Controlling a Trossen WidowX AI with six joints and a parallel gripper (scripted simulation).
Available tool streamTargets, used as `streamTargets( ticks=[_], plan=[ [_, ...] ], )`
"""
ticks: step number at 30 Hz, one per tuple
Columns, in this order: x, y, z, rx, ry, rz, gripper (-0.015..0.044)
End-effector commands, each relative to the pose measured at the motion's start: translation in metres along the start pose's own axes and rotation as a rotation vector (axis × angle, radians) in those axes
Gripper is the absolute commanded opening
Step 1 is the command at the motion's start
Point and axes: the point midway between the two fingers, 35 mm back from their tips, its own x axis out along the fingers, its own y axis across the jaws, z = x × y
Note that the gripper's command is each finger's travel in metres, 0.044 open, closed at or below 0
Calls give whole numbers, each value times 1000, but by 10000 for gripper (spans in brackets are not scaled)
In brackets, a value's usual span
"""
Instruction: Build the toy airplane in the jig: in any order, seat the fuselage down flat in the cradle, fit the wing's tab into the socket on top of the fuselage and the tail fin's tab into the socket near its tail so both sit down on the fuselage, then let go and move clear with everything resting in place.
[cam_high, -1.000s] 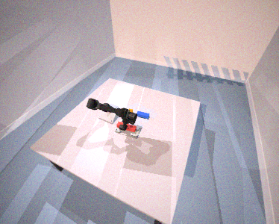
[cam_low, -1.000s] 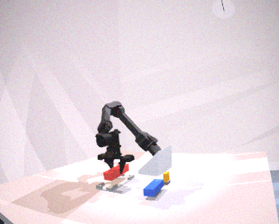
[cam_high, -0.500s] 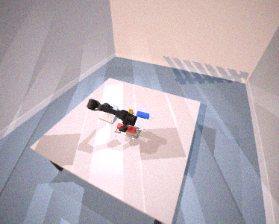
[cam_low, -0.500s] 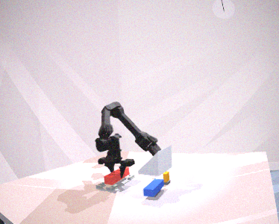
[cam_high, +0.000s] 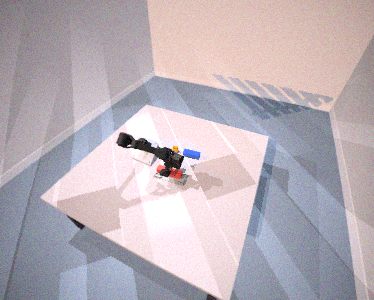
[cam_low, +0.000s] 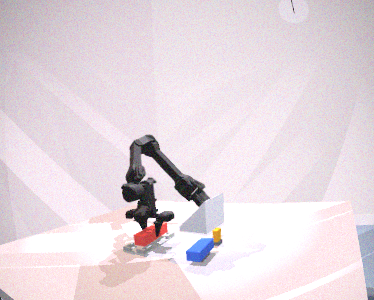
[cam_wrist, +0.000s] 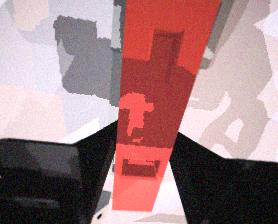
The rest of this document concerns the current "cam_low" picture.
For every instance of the yellow rectangular block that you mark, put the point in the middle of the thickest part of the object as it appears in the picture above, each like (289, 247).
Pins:
(216, 235)

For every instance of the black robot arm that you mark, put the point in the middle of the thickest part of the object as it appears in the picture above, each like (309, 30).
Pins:
(135, 190)

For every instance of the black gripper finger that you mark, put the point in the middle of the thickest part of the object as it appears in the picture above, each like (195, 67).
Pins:
(157, 227)
(142, 224)

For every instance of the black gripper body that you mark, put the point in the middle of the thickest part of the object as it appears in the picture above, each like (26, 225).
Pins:
(165, 216)

